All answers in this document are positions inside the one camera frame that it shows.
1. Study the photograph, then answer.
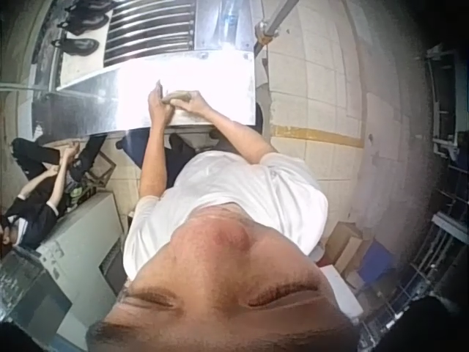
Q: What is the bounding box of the grey metal cabinet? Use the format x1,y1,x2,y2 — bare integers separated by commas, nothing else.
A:
34,190,128,331

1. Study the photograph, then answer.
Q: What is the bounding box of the black shoe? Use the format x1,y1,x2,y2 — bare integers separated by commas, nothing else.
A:
57,13,110,37
64,0,117,16
51,37,100,56

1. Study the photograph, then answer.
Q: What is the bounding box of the metal pole with clamp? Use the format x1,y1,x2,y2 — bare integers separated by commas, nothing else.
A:
252,0,300,56

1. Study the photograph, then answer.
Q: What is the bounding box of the green can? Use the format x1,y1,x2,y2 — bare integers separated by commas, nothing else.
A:
69,186,87,206

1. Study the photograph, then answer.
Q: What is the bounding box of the wooden frame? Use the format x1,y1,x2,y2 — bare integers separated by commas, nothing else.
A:
84,150,118,191

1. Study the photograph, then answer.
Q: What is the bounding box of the brown cardboard box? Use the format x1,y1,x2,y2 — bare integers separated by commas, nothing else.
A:
322,221,374,276

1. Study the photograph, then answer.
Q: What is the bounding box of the blue box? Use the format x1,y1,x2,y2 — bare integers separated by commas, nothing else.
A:
357,241,396,283

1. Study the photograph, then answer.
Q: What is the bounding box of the metal work table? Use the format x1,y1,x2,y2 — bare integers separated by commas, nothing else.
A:
32,49,257,139

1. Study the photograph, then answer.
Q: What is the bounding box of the person's left hand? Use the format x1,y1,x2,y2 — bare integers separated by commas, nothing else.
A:
147,79,175,125

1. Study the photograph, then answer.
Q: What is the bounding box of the slatted metal rack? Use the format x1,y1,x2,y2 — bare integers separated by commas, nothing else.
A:
103,2,196,67

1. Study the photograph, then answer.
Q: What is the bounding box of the metal shelf rack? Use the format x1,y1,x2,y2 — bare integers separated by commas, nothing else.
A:
424,43,469,162

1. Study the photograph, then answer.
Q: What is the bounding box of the brown roll-shaped piece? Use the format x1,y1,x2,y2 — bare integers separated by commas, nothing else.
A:
163,90,192,106

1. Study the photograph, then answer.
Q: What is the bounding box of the person's right hand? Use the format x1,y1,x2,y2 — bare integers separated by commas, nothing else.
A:
172,89,215,120

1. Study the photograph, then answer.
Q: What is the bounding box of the white box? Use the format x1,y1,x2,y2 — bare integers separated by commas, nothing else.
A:
319,264,366,322

